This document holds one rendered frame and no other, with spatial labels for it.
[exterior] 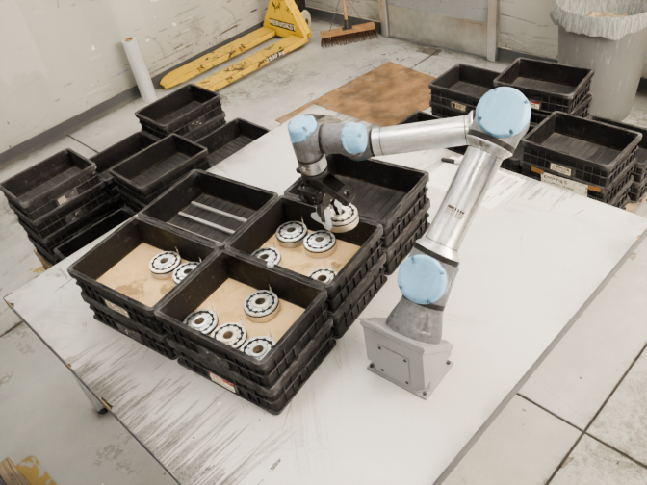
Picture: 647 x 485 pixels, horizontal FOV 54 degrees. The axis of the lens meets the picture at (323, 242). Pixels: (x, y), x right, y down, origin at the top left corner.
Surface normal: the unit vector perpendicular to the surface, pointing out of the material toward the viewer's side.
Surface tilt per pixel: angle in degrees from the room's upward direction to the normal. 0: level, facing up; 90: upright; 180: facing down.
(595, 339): 0
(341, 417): 0
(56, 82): 90
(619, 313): 0
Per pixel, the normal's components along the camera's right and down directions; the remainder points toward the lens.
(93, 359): -0.14, -0.76
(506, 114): -0.25, -0.11
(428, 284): -0.36, 0.13
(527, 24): -0.69, 0.54
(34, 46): 0.71, 0.37
